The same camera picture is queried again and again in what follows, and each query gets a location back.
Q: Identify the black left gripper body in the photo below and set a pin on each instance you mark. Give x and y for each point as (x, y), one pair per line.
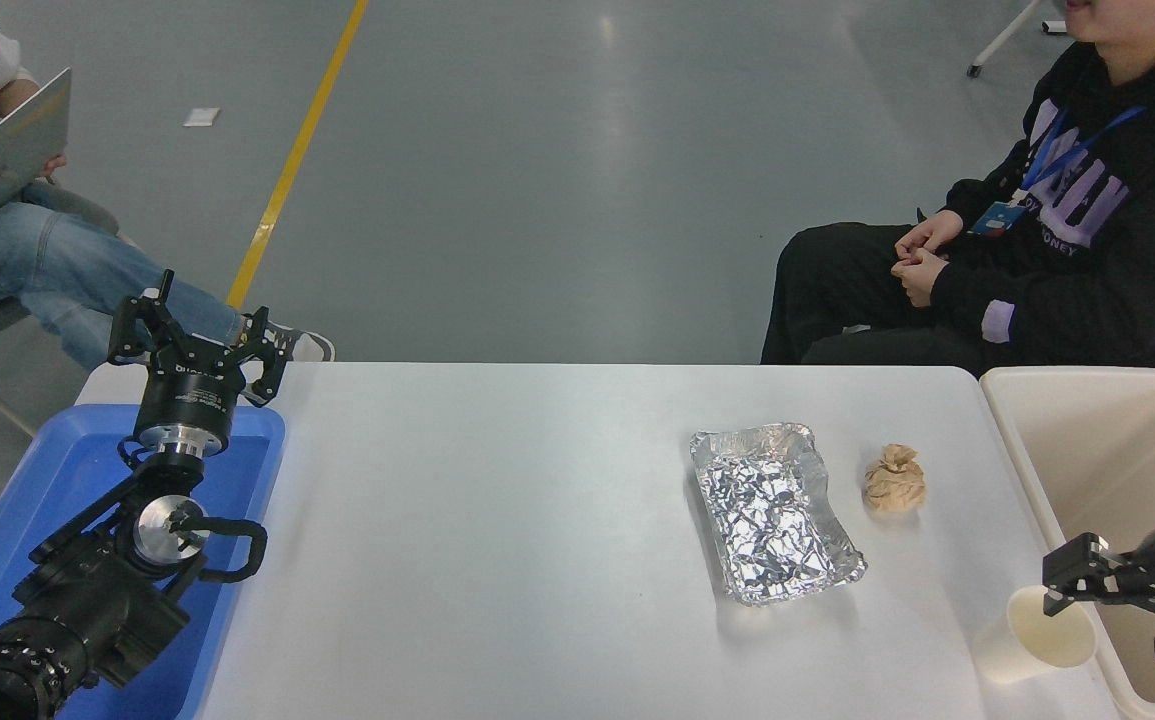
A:
(189, 398)

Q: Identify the white paper cup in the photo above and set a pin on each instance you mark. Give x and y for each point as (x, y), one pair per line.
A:
(1012, 645)

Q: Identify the person's hand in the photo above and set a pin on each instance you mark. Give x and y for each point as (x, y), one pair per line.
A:
(53, 167)

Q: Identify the person's left hand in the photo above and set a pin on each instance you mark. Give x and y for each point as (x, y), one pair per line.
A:
(922, 275)

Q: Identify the person's right hand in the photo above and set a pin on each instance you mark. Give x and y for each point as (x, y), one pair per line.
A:
(937, 232)

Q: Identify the large pale plastic bin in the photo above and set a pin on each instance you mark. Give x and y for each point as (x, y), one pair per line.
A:
(1107, 450)

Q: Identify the blue plastic tray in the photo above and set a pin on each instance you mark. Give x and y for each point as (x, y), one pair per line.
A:
(67, 470)

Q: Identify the grey chair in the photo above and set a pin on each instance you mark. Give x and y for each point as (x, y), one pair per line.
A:
(87, 212)

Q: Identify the person with laptop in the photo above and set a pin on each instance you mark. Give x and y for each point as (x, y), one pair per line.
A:
(37, 260)

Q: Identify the crumpled tan paper ball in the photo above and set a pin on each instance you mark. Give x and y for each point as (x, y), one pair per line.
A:
(894, 480)

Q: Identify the white paper scrap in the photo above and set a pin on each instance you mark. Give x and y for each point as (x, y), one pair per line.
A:
(200, 117)

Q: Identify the crinkled foil tray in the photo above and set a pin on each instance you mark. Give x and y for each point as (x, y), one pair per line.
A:
(767, 520)

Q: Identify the white stand leg with caster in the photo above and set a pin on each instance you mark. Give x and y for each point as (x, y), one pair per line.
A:
(999, 38)

